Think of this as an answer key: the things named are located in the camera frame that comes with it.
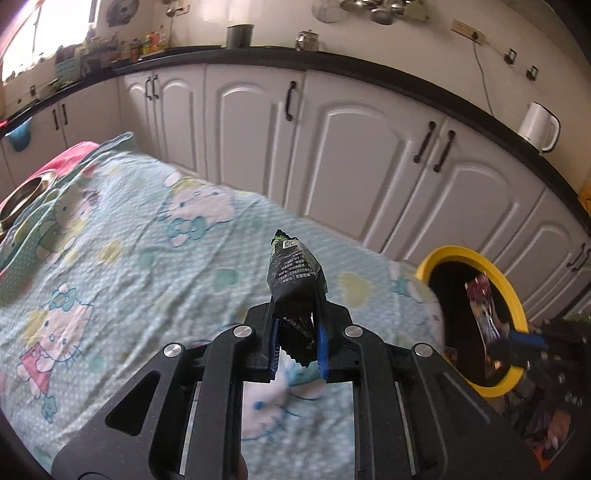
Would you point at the steel bowl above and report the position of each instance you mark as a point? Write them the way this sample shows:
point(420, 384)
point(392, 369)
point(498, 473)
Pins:
point(23, 196)

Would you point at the dark steel pot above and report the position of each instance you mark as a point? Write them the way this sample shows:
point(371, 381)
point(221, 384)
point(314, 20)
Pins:
point(240, 37)

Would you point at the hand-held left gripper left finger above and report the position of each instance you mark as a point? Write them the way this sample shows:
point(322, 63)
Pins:
point(274, 350)

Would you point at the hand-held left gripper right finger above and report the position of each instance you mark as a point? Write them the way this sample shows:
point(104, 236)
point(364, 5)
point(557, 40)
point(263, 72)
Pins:
point(322, 350)

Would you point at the black green snack packet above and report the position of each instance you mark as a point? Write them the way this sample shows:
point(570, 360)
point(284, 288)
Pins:
point(295, 277)

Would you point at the cartoon printed blanket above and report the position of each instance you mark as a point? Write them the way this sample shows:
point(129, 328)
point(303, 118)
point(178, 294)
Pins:
point(138, 277)

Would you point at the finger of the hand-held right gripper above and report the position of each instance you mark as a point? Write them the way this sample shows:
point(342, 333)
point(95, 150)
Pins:
point(517, 356)
point(528, 340)

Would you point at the red purple snack wrapper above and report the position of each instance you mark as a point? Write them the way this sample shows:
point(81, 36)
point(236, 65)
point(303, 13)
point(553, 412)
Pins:
point(485, 309)

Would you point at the wall power socket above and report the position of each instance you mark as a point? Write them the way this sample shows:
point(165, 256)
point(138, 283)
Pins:
point(466, 31)

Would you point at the black wall hook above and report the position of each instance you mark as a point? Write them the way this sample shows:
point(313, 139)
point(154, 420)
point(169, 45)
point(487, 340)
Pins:
point(510, 56)
point(532, 74)

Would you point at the white kitchen cabinet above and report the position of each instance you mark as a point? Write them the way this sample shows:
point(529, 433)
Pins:
point(369, 161)

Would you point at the hanging steel utensils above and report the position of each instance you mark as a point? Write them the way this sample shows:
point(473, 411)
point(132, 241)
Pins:
point(383, 11)

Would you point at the small steel teapot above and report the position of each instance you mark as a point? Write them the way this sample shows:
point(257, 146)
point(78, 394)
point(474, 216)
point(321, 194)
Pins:
point(307, 41)

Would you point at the round wall exhaust fan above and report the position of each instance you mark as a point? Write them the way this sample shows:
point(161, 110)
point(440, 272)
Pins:
point(122, 11)

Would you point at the white electric kettle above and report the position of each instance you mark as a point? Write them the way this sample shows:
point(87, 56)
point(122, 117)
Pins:
point(538, 127)

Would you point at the blue hanging cloth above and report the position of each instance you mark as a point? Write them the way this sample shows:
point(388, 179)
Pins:
point(19, 136)

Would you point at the row of bottles and jars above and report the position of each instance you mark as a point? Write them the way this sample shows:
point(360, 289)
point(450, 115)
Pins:
point(111, 50)

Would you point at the yellow round trash bin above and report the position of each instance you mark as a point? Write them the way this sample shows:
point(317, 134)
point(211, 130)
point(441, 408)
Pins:
point(461, 253)

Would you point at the pink cloth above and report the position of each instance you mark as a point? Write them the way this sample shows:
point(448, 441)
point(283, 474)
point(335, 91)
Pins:
point(64, 159)

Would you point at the bright window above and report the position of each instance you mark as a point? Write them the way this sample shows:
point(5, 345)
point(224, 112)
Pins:
point(55, 32)

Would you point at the black kitchen countertop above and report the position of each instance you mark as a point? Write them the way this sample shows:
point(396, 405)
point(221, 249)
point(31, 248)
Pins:
point(369, 74)

